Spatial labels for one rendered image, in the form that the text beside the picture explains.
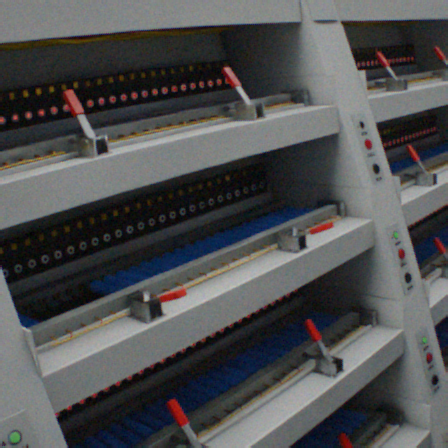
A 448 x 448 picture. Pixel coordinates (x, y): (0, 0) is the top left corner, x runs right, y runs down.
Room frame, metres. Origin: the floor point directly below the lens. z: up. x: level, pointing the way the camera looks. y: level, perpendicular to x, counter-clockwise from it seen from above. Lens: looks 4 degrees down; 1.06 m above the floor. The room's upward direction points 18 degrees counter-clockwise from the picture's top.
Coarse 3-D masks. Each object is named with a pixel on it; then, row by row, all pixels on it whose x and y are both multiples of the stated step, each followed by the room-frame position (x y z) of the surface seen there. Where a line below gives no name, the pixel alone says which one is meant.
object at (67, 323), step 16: (320, 208) 0.98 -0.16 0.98; (336, 208) 0.99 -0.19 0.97; (288, 224) 0.91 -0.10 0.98; (304, 224) 0.93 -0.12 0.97; (320, 224) 0.94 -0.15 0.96; (256, 240) 0.86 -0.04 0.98; (272, 240) 0.88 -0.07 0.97; (208, 256) 0.81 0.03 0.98; (224, 256) 0.81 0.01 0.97; (240, 256) 0.84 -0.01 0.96; (256, 256) 0.83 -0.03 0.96; (176, 272) 0.76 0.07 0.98; (192, 272) 0.78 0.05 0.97; (208, 272) 0.80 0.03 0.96; (128, 288) 0.72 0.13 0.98; (144, 288) 0.72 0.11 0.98; (160, 288) 0.74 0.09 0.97; (96, 304) 0.68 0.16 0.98; (112, 304) 0.69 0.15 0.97; (128, 304) 0.71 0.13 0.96; (48, 320) 0.65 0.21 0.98; (64, 320) 0.65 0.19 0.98; (80, 320) 0.66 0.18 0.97; (96, 320) 0.68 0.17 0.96; (112, 320) 0.67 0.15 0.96; (48, 336) 0.63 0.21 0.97
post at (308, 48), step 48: (240, 48) 1.09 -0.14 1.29; (288, 48) 1.01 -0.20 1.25; (336, 48) 1.00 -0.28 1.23; (336, 144) 0.99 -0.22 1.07; (384, 192) 1.00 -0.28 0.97; (384, 240) 0.98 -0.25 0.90; (336, 288) 1.06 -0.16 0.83; (384, 288) 0.98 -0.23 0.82; (432, 336) 1.02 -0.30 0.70; (384, 384) 1.02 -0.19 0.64; (432, 432) 0.97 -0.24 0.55
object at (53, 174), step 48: (0, 96) 0.78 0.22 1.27; (48, 96) 0.83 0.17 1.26; (96, 96) 0.89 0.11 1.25; (144, 96) 0.94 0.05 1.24; (192, 96) 1.01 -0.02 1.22; (240, 96) 0.86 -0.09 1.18; (288, 96) 1.00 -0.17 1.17; (336, 96) 0.96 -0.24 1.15; (0, 144) 0.78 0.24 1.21; (48, 144) 0.70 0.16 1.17; (96, 144) 0.70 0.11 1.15; (144, 144) 0.73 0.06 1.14; (192, 144) 0.76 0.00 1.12; (240, 144) 0.82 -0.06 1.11; (288, 144) 0.89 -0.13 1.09; (0, 192) 0.59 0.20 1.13; (48, 192) 0.62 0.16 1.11; (96, 192) 0.67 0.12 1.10
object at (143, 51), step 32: (352, 32) 1.41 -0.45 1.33; (384, 32) 1.51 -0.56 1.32; (0, 64) 0.83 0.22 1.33; (32, 64) 0.86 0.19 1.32; (64, 64) 0.89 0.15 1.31; (96, 64) 0.93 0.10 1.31; (128, 64) 0.97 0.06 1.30; (160, 64) 1.01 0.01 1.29; (256, 160) 1.11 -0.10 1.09; (128, 192) 0.92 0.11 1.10; (160, 192) 0.96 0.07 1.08; (32, 224) 0.81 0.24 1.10
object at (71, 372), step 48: (288, 192) 1.08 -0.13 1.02; (336, 192) 1.01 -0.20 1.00; (144, 240) 0.89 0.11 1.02; (336, 240) 0.90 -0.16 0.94; (192, 288) 0.77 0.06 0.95; (240, 288) 0.76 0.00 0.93; (288, 288) 0.82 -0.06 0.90; (96, 336) 0.65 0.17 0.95; (144, 336) 0.66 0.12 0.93; (192, 336) 0.71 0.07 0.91; (48, 384) 0.57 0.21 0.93; (96, 384) 0.61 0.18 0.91
